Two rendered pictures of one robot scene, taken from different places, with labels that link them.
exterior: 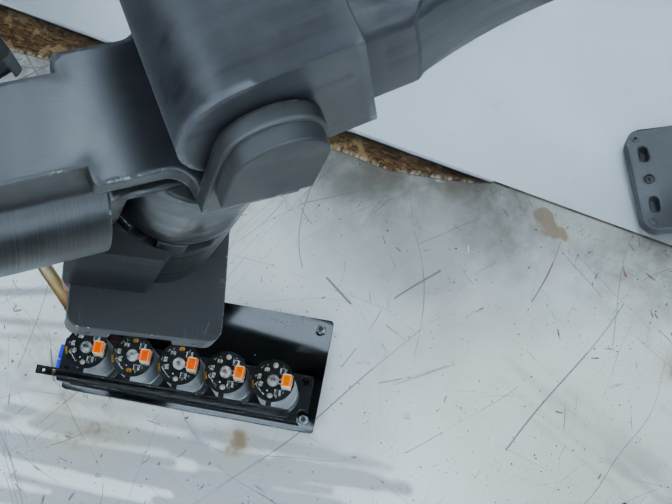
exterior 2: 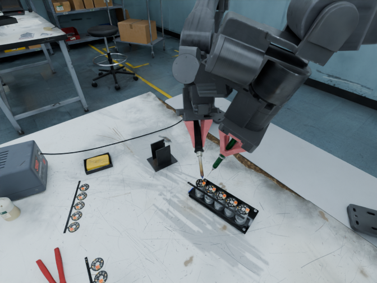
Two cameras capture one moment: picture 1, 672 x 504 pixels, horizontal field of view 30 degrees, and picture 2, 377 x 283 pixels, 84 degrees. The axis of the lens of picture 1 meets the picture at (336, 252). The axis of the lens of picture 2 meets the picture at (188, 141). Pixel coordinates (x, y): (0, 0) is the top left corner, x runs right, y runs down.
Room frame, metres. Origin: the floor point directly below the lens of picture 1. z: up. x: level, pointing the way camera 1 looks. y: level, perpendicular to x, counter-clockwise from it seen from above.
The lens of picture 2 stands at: (-0.11, 0.06, 1.22)
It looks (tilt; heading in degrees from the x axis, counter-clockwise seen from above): 41 degrees down; 22
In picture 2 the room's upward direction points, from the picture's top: straight up
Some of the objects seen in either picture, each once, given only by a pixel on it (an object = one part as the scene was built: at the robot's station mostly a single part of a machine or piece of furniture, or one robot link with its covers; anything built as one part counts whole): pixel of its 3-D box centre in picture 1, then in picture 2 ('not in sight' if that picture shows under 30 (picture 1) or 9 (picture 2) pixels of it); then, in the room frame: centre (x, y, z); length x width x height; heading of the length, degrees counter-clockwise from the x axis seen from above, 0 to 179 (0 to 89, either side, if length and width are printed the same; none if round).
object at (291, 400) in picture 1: (276, 389); (241, 215); (0.16, 0.04, 0.79); 0.02 x 0.02 x 0.05
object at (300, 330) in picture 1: (199, 356); (222, 204); (0.19, 0.09, 0.76); 0.16 x 0.07 x 0.01; 73
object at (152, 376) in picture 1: (140, 364); (210, 195); (0.18, 0.13, 0.79); 0.02 x 0.02 x 0.05
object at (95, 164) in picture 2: not in sight; (97, 163); (0.19, 0.47, 0.76); 0.07 x 0.05 x 0.02; 137
